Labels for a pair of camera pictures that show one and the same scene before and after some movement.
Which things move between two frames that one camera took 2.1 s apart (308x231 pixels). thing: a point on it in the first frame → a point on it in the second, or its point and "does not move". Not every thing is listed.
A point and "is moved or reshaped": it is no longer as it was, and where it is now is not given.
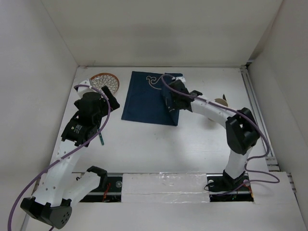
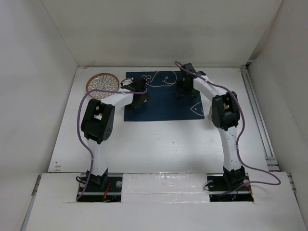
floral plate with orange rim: (99, 80) does not move
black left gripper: (114, 105) → (144, 97)
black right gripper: (174, 106) → (180, 83)
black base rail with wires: (218, 191) does not move
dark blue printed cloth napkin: (146, 101) is moved or reshaped
